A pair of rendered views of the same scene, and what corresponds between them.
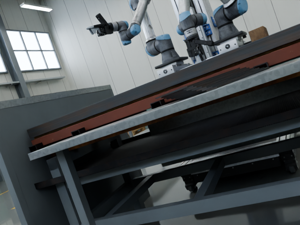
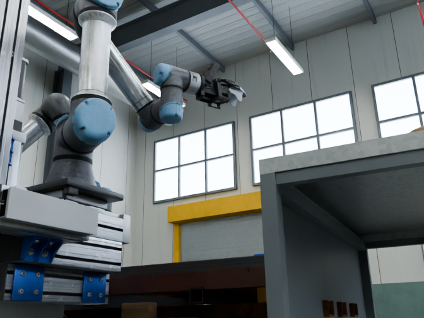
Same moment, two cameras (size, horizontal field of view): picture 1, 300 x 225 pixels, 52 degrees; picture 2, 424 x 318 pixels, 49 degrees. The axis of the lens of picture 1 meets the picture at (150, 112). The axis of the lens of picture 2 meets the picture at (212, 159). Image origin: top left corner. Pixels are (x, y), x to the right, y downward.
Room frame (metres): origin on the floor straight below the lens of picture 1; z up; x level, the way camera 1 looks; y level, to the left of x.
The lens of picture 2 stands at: (3.81, 0.20, 0.67)
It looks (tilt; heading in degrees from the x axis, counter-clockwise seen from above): 19 degrees up; 183
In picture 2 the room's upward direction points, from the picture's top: 1 degrees counter-clockwise
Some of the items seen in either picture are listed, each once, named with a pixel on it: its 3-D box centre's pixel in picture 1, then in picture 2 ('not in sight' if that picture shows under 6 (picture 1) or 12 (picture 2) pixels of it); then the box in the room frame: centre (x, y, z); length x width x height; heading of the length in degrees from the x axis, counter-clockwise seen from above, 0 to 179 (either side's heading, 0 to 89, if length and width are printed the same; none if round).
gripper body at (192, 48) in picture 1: (193, 46); not in sight; (1.89, -0.39, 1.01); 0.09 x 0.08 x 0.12; 67
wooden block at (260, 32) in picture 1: (259, 35); not in sight; (1.29, -0.54, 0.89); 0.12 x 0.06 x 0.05; 152
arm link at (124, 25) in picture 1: (121, 26); (171, 78); (2.46, -0.02, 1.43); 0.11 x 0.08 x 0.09; 127
